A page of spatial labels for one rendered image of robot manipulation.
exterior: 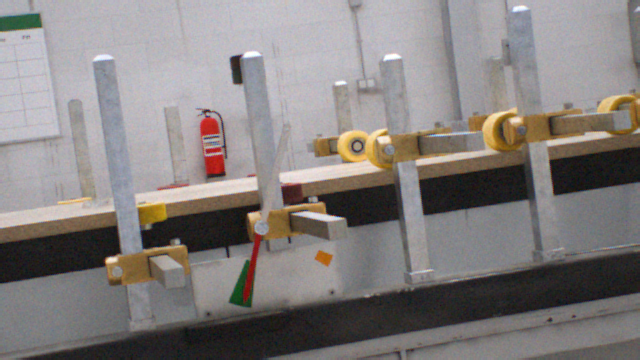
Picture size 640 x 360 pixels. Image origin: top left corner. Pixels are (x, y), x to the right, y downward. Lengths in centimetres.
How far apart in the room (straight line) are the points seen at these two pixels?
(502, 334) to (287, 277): 43
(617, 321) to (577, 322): 8
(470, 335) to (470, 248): 26
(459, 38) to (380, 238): 730
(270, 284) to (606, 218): 78
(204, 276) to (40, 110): 717
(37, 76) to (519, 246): 703
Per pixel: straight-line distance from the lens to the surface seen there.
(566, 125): 216
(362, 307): 210
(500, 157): 241
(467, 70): 961
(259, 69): 208
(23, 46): 922
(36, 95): 919
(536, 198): 222
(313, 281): 209
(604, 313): 231
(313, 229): 191
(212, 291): 206
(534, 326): 226
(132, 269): 204
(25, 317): 227
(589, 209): 250
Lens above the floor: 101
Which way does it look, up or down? 3 degrees down
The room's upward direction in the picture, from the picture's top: 8 degrees counter-clockwise
